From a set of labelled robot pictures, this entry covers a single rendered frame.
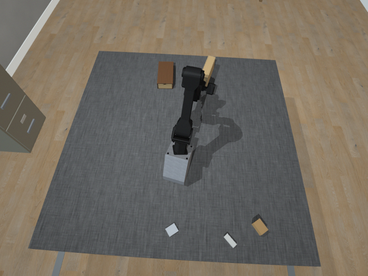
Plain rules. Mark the white rectangular block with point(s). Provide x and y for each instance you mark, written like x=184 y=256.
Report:
x=230 y=240

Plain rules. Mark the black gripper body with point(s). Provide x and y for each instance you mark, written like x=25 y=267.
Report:
x=209 y=89

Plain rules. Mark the tan rectangular block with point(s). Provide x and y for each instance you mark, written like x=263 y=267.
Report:
x=259 y=227

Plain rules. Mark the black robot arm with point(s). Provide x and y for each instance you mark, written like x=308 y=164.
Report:
x=193 y=78

